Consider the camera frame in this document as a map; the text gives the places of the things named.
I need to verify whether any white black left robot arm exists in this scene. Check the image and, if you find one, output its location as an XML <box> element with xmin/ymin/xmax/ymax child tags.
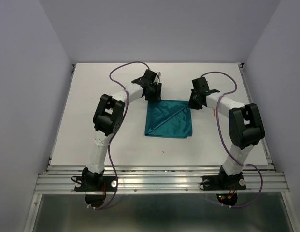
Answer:
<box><xmin>81</xmin><ymin>72</ymin><xmax>162</xmax><ymax>190</ymax></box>

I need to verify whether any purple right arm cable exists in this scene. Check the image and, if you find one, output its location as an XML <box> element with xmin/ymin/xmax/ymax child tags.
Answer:
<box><xmin>199</xmin><ymin>71</ymin><xmax>263</xmax><ymax>210</ymax></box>

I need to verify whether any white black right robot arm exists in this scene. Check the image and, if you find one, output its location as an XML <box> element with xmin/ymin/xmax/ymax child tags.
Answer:
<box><xmin>188</xmin><ymin>89</ymin><xmax>265</xmax><ymax>191</ymax></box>

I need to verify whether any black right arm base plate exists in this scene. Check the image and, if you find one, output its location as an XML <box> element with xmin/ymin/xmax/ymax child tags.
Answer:
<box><xmin>200</xmin><ymin>174</ymin><xmax>246</xmax><ymax>191</ymax></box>

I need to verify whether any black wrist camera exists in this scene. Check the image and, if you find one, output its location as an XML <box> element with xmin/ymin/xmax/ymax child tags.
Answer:
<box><xmin>192</xmin><ymin>77</ymin><xmax>210</xmax><ymax>93</ymax></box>
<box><xmin>143</xmin><ymin>69</ymin><xmax>161</xmax><ymax>84</ymax></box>

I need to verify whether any teal cloth napkin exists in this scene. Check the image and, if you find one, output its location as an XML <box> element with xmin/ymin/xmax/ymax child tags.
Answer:
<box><xmin>144</xmin><ymin>100</ymin><xmax>193</xmax><ymax>139</ymax></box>

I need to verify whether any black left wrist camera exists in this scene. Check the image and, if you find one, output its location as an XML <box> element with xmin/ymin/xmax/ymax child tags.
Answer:
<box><xmin>143</xmin><ymin>69</ymin><xmax>161</xmax><ymax>84</ymax></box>

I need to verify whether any aluminium right side rail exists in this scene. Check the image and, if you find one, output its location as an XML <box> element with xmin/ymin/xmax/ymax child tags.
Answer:
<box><xmin>238</xmin><ymin>63</ymin><xmax>275</xmax><ymax>170</ymax></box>

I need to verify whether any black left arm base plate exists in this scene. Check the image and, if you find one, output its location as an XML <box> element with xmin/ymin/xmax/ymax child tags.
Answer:
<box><xmin>71</xmin><ymin>176</ymin><xmax>117</xmax><ymax>192</ymax></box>

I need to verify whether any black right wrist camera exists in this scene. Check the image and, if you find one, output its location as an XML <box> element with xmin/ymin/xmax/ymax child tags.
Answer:
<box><xmin>192</xmin><ymin>77</ymin><xmax>210</xmax><ymax>93</ymax></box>

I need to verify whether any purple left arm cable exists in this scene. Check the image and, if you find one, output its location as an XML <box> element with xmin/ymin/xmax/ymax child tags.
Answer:
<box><xmin>86</xmin><ymin>62</ymin><xmax>150</xmax><ymax>211</ymax></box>

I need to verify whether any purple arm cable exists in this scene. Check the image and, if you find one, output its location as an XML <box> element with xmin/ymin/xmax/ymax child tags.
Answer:
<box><xmin>86</xmin><ymin>62</ymin><xmax>150</xmax><ymax>211</ymax></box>
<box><xmin>199</xmin><ymin>71</ymin><xmax>263</xmax><ymax>210</ymax></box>

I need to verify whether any aluminium front rail frame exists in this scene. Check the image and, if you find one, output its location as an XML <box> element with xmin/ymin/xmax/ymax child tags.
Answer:
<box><xmin>24</xmin><ymin>161</ymin><xmax>300</xmax><ymax>232</ymax></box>

